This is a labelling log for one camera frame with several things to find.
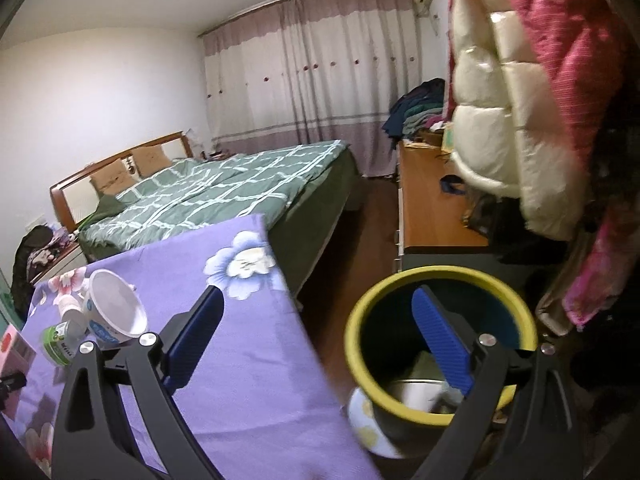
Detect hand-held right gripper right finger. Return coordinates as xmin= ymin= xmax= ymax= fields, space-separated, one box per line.
xmin=410 ymin=285 xmax=586 ymax=480

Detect white plastic cup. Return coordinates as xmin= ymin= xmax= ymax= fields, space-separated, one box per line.
xmin=82 ymin=269 xmax=148 ymax=347

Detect pink garment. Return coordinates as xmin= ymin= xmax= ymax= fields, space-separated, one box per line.
xmin=560 ymin=210 xmax=636 ymax=331

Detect wooden dresser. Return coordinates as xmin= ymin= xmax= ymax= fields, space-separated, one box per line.
xmin=392 ymin=140 xmax=493 ymax=271

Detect brown plastic tray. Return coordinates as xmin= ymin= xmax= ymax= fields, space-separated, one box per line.
xmin=387 ymin=379 xmax=466 ymax=416

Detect yellow-rimmed dark waste bin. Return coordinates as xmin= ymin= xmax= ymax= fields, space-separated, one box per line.
xmin=345 ymin=266 xmax=538 ymax=446

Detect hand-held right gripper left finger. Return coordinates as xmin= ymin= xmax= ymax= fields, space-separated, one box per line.
xmin=50 ymin=285 xmax=226 ymax=480

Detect bed with green plaid duvet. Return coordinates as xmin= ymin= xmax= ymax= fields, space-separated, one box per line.
xmin=49 ymin=131 xmax=362 ymax=301

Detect floral cloth pile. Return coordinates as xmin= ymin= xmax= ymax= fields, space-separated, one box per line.
xmin=30 ymin=230 xmax=78 ymax=266

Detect green and white bottle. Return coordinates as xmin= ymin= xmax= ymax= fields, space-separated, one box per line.
xmin=39 ymin=322 xmax=77 ymax=367

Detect dark hanging clothes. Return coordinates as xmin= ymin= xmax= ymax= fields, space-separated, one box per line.
xmin=11 ymin=225 xmax=56 ymax=311

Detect pink carton box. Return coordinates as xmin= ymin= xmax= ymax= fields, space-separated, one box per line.
xmin=0 ymin=322 xmax=40 ymax=378

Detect purple floral tablecloth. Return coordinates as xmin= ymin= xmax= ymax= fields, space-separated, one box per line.
xmin=0 ymin=213 xmax=381 ymax=480

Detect cream puffer jacket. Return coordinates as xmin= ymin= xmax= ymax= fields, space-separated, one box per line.
xmin=447 ymin=0 xmax=591 ymax=241

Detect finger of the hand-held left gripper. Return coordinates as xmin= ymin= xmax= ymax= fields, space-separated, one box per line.
xmin=0 ymin=372 xmax=27 ymax=397

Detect pile of folded clothes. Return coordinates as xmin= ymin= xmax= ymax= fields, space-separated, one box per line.
xmin=382 ymin=78 xmax=448 ymax=141

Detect brown pillow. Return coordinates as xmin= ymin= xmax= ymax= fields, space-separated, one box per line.
xmin=89 ymin=157 xmax=132 ymax=197
xmin=131 ymin=145 xmax=172 ymax=178

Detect white spray bottle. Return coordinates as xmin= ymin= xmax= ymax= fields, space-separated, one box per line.
xmin=55 ymin=296 xmax=92 ymax=333

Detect blue strap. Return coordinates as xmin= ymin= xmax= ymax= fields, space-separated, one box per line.
xmin=439 ymin=174 xmax=468 ymax=196

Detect wardrobe with sliding doors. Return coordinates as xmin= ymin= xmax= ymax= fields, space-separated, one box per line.
xmin=0 ymin=265 xmax=23 ymax=331

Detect dark bag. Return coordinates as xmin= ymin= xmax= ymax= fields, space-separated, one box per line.
xmin=462 ymin=195 xmax=506 ymax=238

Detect pink and white curtain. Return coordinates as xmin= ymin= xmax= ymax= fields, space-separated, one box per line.
xmin=197 ymin=0 xmax=456 ymax=178

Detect white nightstand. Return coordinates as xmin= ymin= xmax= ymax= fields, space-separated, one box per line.
xmin=27 ymin=242 xmax=86 ymax=286

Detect white floral stool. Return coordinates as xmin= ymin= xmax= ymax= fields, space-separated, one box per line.
xmin=347 ymin=387 xmax=401 ymax=458

